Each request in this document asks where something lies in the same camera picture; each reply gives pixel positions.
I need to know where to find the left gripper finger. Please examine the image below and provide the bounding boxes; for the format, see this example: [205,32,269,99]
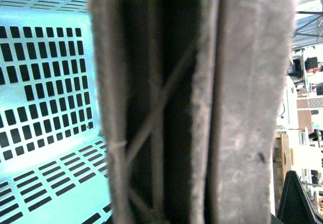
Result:
[277,171,322,223]

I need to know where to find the light blue plastic basket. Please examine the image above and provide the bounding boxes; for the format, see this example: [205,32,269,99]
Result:
[1,0,112,223]

